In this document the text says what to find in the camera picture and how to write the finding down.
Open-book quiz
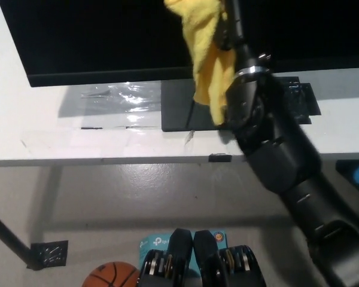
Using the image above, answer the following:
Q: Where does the robot right hand white black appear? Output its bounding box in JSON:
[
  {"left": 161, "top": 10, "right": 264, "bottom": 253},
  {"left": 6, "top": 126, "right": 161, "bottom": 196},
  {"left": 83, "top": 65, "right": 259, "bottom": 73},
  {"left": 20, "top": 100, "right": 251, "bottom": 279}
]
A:
[{"left": 214, "top": 0, "right": 250, "bottom": 52}]

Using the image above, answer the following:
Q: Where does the yellow microfiber cloth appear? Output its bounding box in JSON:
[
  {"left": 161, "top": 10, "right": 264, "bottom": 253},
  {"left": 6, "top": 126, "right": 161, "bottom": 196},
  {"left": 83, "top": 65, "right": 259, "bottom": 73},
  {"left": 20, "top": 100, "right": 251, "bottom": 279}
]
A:
[{"left": 163, "top": 0, "right": 237, "bottom": 126}]

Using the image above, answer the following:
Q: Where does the black HP computer monitor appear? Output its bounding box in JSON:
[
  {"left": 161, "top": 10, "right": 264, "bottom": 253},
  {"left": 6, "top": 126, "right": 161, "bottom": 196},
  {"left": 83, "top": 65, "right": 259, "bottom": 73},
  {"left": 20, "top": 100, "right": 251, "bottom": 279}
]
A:
[{"left": 0, "top": 0, "right": 359, "bottom": 132}]

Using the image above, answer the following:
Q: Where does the white desk leg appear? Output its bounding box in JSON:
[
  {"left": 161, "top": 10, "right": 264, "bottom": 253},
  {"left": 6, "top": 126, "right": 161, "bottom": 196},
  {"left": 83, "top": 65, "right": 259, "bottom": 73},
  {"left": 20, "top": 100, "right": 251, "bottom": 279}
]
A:
[{"left": 32, "top": 166, "right": 62, "bottom": 242}]

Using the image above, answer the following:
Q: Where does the small black tape piece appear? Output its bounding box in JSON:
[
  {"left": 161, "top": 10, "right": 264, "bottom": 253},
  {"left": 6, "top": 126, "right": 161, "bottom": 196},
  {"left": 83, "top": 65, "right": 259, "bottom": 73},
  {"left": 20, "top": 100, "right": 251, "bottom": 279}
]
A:
[{"left": 208, "top": 152, "right": 232, "bottom": 163}]

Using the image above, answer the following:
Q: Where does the clear plastic sheet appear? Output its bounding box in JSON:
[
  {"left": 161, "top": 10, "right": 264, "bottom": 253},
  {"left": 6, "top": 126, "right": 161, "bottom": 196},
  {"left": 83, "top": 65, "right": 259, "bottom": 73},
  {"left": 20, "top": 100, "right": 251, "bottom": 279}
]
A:
[{"left": 58, "top": 82, "right": 163, "bottom": 129}]

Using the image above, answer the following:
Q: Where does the black flat object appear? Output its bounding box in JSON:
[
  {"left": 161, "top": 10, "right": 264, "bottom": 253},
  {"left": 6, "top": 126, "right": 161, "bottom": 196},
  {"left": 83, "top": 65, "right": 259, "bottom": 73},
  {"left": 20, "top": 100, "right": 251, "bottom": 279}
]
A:
[{"left": 336, "top": 160, "right": 359, "bottom": 183}]

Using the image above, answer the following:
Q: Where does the teal tp-link box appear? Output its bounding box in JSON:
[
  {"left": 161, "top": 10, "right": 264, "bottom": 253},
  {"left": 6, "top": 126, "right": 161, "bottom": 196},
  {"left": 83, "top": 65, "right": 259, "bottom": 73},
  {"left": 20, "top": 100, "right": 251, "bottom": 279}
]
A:
[{"left": 139, "top": 229, "right": 230, "bottom": 274}]

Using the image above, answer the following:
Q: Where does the orange basketball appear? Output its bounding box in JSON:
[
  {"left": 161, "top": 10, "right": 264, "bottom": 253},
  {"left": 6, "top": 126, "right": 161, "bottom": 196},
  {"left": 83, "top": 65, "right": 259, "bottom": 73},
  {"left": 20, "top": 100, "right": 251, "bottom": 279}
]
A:
[{"left": 83, "top": 261, "right": 141, "bottom": 287}]

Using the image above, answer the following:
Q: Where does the black floor tape patch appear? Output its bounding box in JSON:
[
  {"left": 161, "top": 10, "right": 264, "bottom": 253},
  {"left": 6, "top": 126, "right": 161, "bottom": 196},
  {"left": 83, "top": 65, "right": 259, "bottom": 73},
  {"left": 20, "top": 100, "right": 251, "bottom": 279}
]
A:
[{"left": 30, "top": 240, "right": 69, "bottom": 267}]

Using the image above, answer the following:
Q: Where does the black metal pole leg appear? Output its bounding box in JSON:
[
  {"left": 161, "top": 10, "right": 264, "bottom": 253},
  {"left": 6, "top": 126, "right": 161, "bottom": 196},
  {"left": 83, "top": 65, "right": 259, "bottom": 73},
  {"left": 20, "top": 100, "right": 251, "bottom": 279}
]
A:
[{"left": 0, "top": 206, "right": 44, "bottom": 270}]

